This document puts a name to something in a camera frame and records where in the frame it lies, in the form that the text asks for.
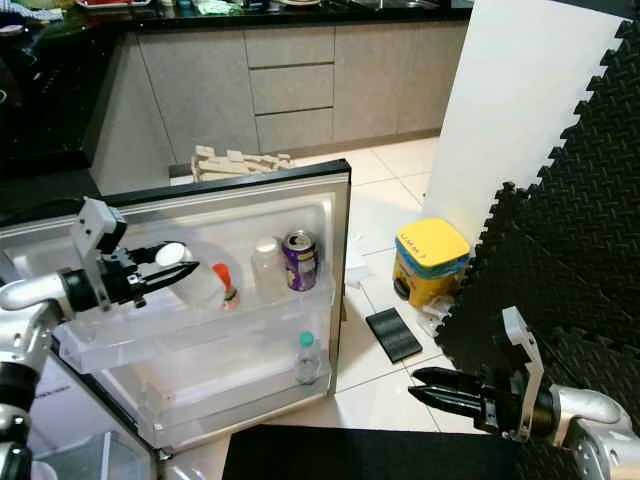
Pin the green cloth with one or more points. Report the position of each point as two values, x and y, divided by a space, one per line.
213 7

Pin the black foam puzzle mat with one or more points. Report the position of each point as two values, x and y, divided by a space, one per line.
510 290
600 150

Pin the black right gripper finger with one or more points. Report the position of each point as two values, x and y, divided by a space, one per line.
450 380
460 405

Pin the large white board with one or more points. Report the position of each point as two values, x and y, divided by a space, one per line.
520 100

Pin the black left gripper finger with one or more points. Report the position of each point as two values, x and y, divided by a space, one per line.
145 252
170 275

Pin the black ridged flat pad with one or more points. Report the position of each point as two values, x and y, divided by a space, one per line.
393 335

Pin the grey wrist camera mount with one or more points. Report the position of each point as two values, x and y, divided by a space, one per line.
525 360
100 230

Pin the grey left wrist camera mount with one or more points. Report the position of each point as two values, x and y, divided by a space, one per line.
100 230

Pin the red tray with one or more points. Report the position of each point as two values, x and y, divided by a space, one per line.
112 3

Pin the small bottle red cap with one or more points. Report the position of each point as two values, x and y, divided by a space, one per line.
225 287

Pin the yellow tub blue band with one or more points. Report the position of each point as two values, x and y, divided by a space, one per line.
432 262

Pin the purple drink can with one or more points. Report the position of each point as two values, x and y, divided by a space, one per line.
298 260

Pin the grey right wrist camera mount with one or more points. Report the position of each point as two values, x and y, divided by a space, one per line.
525 360

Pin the large black floor mat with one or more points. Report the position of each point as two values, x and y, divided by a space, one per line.
360 455

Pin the small water bottle teal cap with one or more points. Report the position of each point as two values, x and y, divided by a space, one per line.
308 358

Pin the clear plastic packaging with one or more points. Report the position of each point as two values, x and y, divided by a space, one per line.
435 318

